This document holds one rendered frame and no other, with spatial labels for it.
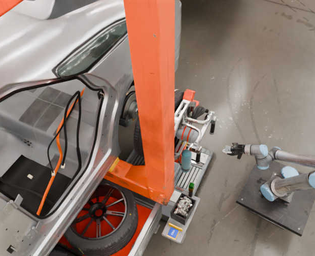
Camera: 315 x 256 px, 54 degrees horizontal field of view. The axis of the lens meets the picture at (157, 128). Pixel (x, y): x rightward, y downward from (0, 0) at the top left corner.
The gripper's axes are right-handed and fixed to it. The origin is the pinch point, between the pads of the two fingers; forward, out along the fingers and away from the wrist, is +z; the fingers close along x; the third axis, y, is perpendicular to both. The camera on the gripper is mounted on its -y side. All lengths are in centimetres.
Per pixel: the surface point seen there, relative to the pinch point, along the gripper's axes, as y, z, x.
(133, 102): 59, 70, -7
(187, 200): -4, 20, 50
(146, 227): -8, 52, 77
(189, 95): 57, 15, -12
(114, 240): 9, 63, 100
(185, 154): 17.4, 24.6, 18.6
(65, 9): 126, 189, -111
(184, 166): 2.6, 31.3, 20.8
